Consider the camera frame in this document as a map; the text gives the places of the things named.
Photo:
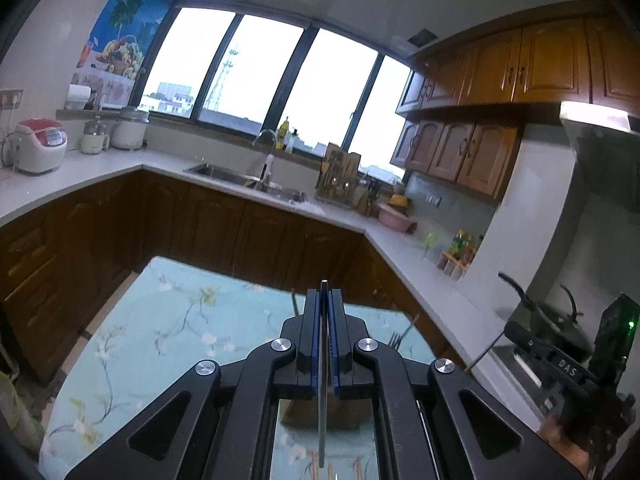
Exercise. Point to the lattice tower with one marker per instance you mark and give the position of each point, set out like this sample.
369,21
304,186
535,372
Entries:
222,80

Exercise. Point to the green plastic scoop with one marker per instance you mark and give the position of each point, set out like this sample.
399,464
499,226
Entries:
430,242

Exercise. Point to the yellow bowl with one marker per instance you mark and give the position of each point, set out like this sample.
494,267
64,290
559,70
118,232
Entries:
400,200

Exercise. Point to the large white rice cooker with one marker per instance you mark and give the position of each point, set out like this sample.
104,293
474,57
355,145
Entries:
130,130

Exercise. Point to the wooden base cabinets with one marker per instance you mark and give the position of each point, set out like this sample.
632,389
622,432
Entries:
200,225

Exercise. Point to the kitchen faucet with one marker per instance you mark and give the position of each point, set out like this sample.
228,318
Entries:
268,162

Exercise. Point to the wooden spice rack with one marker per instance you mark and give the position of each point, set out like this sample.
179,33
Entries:
452,267

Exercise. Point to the black frying pan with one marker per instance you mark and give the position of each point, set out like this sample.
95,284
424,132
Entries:
560,320

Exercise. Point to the red and white rice cooker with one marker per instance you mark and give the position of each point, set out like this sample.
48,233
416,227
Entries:
40,147

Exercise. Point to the pink plastic basin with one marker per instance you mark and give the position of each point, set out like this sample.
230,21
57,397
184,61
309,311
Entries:
396,217

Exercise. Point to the silver metal chopstick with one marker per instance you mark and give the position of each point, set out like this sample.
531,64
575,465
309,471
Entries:
322,425

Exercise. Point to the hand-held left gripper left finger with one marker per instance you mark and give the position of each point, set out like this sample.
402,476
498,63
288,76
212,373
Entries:
315,340

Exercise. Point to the wall power outlet strip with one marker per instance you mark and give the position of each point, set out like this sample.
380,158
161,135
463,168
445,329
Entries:
10,99

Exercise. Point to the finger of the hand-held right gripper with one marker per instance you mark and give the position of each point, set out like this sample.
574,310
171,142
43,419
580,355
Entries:
550,355

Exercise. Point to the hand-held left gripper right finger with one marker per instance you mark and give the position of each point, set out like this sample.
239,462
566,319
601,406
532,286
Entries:
336,340

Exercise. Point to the floral light blue tablecloth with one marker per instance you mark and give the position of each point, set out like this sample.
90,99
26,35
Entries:
175,320

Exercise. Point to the tropical fruit wall poster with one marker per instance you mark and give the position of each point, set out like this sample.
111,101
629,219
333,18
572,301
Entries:
125,20

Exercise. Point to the wooden wall cabinets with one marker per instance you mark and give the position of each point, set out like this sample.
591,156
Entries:
500,70

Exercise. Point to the knife block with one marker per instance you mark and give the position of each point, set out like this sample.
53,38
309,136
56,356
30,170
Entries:
370,200

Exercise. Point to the pump soap bottle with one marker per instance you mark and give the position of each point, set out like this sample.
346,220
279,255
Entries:
290,144

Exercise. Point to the white kitchen countertop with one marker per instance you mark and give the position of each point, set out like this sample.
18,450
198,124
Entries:
400,255

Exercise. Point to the ceiling vent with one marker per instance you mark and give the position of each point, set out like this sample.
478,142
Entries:
421,38

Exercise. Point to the steel kitchen sink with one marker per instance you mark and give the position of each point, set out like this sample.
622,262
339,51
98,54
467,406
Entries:
220,175

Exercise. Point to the range hood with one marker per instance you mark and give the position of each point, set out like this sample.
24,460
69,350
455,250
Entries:
595,115

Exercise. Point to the wooden knife block rack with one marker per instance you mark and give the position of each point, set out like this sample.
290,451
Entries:
337,175

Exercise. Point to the grey wall socket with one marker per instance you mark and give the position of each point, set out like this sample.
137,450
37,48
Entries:
435,201

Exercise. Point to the gas stove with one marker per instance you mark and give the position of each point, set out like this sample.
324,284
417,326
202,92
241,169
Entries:
520,375

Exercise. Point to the small white electric pot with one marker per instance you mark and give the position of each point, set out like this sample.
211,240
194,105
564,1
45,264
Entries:
96,137

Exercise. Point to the large kitchen window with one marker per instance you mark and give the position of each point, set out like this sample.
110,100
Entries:
260,70

